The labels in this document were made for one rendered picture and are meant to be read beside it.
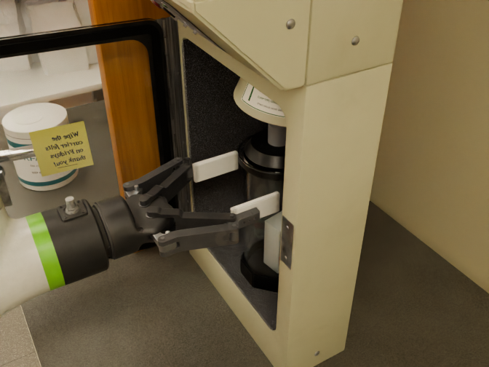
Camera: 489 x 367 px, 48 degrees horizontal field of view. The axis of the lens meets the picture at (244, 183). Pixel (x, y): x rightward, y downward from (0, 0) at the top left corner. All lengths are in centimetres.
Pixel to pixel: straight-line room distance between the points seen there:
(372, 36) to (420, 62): 47
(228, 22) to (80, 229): 31
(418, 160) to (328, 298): 42
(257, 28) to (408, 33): 59
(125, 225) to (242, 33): 29
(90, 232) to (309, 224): 25
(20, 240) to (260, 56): 34
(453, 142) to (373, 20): 49
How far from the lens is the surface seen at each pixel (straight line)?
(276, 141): 72
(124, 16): 83
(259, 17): 47
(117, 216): 66
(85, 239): 65
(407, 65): 105
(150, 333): 91
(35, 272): 65
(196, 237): 65
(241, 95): 69
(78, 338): 93
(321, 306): 76
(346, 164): 62
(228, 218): 67
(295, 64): 51
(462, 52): 96
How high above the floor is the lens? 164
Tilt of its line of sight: 36 degrees down
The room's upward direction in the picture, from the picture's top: straight up
